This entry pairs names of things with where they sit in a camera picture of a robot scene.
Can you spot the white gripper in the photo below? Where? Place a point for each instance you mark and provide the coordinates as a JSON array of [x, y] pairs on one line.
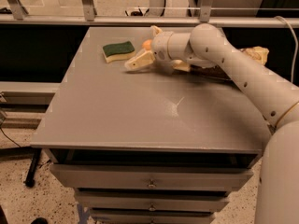
[[160, 46]]

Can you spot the orange fruit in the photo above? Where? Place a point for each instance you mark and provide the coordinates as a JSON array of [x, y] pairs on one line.
[[147, 44]]

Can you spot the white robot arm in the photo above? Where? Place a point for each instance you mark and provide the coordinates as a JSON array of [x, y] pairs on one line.
[[275, 97]]

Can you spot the green and yellow sponge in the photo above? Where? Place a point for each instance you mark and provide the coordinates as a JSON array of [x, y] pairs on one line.
[[118, 51]]

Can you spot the grey drawer cabinet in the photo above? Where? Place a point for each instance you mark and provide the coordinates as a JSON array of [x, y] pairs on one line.
[[109, 132]]

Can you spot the brown snack chip bag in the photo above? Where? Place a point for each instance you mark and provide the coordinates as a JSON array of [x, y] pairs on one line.
[[258, 54]]

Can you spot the top drawer metal knob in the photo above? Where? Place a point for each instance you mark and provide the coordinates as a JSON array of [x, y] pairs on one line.
[[151, 184]]

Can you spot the drawer metal knob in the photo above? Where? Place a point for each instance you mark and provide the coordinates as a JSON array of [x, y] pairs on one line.
[[151, 184], [152, 208]]

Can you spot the black stand leg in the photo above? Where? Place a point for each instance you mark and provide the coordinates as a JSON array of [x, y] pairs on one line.
[[30, 178]]

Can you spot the metal railing frame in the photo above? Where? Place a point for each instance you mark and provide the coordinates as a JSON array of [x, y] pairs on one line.
[[221, 13]]

